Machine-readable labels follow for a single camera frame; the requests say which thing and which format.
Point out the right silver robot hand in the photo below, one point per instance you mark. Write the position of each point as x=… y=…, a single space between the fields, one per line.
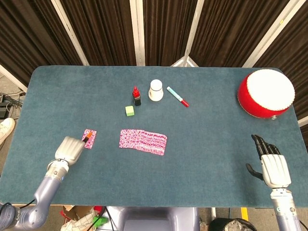
x=275 y=168

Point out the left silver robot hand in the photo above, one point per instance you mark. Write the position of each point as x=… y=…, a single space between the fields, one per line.
x=69 y=149

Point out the single pink playing card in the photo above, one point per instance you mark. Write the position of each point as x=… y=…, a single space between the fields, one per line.
x=91 y=142

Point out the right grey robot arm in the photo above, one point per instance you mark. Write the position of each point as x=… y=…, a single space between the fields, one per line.
x=285 y=207

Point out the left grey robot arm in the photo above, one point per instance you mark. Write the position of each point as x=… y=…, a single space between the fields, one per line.
x=45 y=190

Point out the white sneaker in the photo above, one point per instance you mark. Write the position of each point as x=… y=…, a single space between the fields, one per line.
x=6 y=128

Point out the cardboard box with paper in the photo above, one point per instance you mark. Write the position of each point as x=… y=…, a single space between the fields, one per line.
x=77 y=219

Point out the red drum white skin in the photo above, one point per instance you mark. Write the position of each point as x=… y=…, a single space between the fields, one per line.
x=264 y=98

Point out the green foam cube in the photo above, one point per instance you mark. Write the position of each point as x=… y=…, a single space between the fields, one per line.
x=130 y=111

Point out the black waste bin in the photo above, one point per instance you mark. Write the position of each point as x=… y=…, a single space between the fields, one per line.
x=232 y=225

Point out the pink patterned cloth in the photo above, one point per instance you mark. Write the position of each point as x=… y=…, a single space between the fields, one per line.
x=144 y=142

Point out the green plastic piece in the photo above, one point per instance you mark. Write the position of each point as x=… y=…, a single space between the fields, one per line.
x=99 y=221

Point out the black ink bottle red cap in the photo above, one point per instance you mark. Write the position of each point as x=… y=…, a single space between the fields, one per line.
x=137 y=97

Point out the white paper cup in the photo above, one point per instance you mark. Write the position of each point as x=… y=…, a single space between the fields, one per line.
x=156 y=92

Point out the grey robot torso base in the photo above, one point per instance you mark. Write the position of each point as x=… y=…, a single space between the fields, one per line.
x=154 y=219

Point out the whiteboard marker red cap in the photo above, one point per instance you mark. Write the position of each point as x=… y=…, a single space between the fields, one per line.
x=176 y=96

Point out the brown pleated curtain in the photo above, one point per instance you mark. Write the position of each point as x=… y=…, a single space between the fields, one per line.
x=106 y=31

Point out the white frame pole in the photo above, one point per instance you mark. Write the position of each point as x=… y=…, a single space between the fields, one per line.
x=69 y=31
x=269 y=36
x=137 y=31
x=191 y=36

